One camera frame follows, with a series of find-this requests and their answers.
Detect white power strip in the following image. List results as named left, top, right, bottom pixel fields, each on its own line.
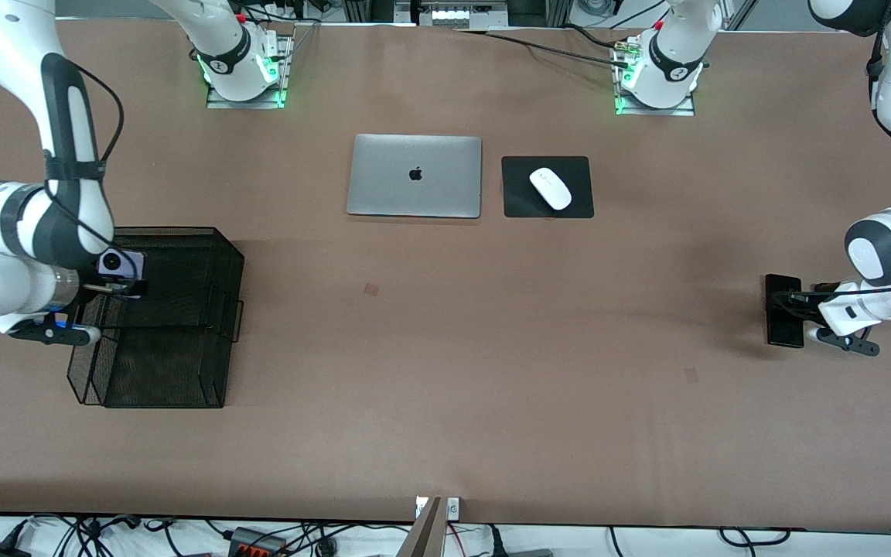
left=248, top=0, right=315, bottom=20

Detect black cable on table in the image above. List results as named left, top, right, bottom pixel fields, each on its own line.
left=453, top=27, right=632, bottom=67

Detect black mesh two-tier tray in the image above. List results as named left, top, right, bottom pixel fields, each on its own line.
left=67, top=227, right=245, bottom=409

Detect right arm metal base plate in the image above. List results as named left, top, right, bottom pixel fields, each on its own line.
left=206, top=31, right=295, bottom=110

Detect white electrical box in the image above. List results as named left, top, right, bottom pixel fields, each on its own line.
left=415, top=0, right=508, bottom=29

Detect black mouse pad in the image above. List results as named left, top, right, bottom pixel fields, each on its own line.
left=501, top=155, right=595, bottom=219

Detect black slab phone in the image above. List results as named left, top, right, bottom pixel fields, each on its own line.
left=764, top=274, right=806, bottom=349

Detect grey metal bar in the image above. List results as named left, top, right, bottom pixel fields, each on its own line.
left=397, top=497, right=443, bottom=557

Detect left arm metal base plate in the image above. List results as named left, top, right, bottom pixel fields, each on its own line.
left=613, top=35, right=698, bottom=118

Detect white table edge clamp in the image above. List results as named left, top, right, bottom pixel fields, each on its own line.
left=415, top=497, right=462, bottom=521

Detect white computer mouse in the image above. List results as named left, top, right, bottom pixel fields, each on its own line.
left=529, top=167, right=573, bottom=211

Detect lavender flip phone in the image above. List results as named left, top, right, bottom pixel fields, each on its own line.
left=97, top=248, right=146, bottom=290

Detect silver laptop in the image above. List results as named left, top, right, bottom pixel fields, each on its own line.
left=346, top=134, right=483, bottom=220

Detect black power strip orange switches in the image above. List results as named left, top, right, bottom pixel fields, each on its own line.
left=229, top=528, right=288, bottom=557

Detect black looped cable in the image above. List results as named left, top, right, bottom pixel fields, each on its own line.
left=719, top=528, right=792, bottom=547

